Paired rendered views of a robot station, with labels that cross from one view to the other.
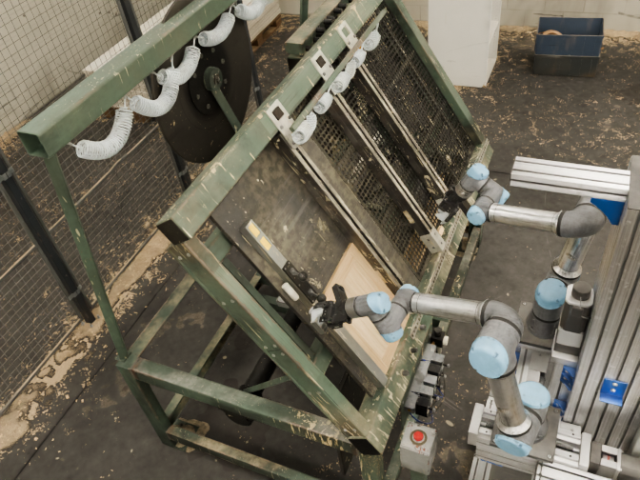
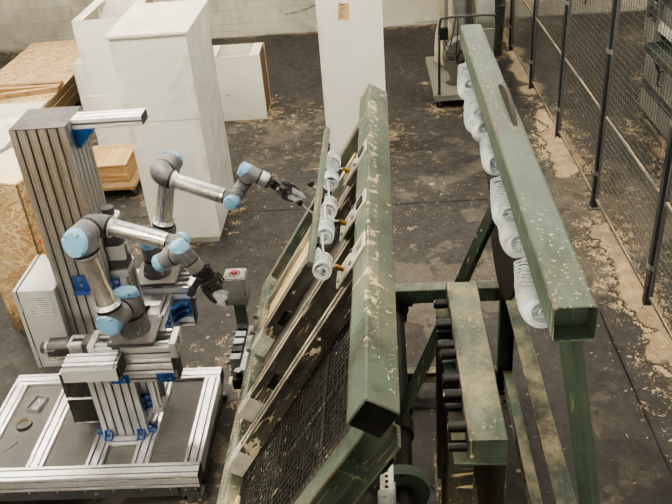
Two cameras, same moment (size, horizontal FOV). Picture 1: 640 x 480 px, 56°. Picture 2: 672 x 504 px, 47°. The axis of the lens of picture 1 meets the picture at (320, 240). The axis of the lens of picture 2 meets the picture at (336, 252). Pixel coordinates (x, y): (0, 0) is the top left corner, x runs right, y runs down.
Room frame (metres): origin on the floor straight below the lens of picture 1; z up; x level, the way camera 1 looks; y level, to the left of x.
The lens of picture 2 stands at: (4.68, -1.26, 3.24)
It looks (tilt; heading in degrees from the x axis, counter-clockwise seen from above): 32 degrees down; 155
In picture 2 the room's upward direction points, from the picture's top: 5 degrees counter-clockwise
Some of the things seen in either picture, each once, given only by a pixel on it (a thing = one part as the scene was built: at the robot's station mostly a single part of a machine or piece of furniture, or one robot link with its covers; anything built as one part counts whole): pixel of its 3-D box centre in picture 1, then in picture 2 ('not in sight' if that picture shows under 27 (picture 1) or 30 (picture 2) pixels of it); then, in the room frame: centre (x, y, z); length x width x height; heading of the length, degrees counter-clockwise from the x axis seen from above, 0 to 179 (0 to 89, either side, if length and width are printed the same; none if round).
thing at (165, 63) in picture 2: not in sight; (179, 125); (-1.26, 0.19, 0.88); 0.90 x 0.60 x 1.75; 151
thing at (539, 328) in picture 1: (546, 317); (133, 320); (1.52, -0.88, 1.09); 0.15 x 0.15 x 0.10
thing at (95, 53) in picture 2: not in sight; (121, 44); (-3.15, 0.23, 1.08); 0.80 x 0.59 x 0.72; 151
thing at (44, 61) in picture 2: not in sight; (42, 88); (-5.09, -0.45, 0.23); 2.45 x 1.03 x 0.45; 151
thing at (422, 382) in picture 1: (431, 376); (241, 358); (1.58, -0.42, 0.69); 0.50 x 0.14 x 0.24; 150
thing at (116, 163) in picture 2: not in sight; (115, 170); (-2.35, -0.24, 0.15); 0.61 x 0.52 x 0.31; 151
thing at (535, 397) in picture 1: (530, 403); (152, 244); (1.08, -0.64, 1.20); 0.13 x 0.12 x 0.14; 140
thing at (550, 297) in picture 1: (550, 298); (127, 301); (1.52, -0.89, 1.20); 0.13 x 0.12 x 0.14; 138
